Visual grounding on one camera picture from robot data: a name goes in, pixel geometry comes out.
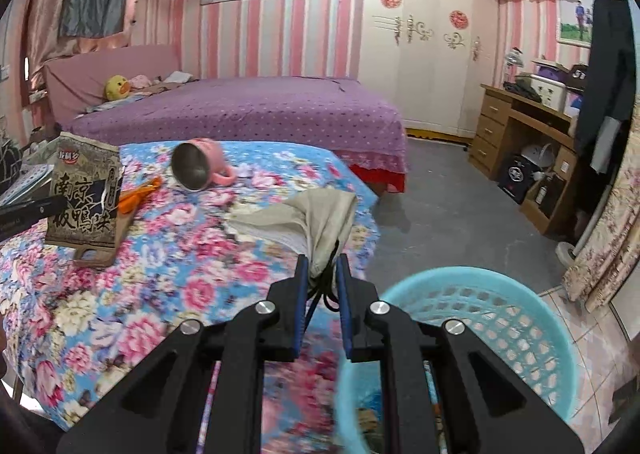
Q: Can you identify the orange snack wrapper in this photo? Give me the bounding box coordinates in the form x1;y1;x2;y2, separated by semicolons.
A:
117;177;162;215

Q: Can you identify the floral blue bed cover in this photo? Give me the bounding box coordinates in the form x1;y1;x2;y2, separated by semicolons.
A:
1;142;378;453

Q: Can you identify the hanging black coat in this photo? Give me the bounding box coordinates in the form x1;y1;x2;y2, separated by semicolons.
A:
574;0;637;237

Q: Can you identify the pink headboard cover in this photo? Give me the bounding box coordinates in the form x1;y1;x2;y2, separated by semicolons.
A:
43;44;181;128

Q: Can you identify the white fan under desk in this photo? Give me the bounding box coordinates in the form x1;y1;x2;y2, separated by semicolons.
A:
521;143;555;171

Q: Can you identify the small framed couple photo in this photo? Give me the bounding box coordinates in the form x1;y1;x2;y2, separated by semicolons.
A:
556;0;595;47

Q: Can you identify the tan phone case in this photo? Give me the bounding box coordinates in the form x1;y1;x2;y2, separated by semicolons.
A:
73;211;134;269

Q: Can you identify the purple polka dot bed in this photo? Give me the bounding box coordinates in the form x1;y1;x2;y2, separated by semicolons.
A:
70;76;407;174

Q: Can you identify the yellow duck plush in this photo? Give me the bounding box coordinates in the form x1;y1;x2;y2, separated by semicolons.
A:
104;74;131;102

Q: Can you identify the pink metal mug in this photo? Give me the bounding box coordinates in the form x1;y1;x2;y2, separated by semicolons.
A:
170;137;236;192

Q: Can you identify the small desk lamp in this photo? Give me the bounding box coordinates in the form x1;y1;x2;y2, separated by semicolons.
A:
502;46;524;83

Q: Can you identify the grey cloth pouch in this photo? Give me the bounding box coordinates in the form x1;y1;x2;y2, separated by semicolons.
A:
229;188;358;279

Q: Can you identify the white storage box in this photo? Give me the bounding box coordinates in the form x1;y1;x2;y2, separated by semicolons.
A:
529;74;566;112

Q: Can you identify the white wardrobe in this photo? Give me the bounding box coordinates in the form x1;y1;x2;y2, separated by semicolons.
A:
358;0;498;139

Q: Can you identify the light blue laundry basket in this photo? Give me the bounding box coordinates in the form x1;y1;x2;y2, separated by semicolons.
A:
335;266;584;453

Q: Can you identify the grey printed snack bag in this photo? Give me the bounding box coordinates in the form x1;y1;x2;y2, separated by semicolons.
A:
46;132;122;248

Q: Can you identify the black box under desk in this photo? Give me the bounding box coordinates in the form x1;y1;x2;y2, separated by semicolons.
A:
498;154;540;205

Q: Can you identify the wooden desk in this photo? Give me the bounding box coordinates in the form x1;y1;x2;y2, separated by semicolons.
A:
469;85;577;236

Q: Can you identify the floral beige curtain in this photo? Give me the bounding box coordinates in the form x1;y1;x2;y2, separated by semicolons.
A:
562;107;640;312

